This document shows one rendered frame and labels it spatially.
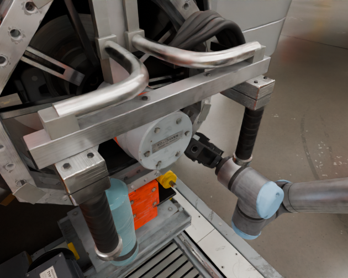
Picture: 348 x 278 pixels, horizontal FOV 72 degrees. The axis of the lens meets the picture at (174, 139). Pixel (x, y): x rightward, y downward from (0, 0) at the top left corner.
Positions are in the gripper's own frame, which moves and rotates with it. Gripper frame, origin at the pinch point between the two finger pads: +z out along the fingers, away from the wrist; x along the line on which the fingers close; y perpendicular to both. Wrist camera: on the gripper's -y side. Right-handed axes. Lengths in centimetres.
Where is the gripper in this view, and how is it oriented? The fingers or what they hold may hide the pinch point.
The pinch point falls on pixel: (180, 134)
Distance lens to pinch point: 82.2
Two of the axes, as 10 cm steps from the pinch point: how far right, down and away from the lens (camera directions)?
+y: 5.6, 2.7, 7.9
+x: 5.5, -8.3, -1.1
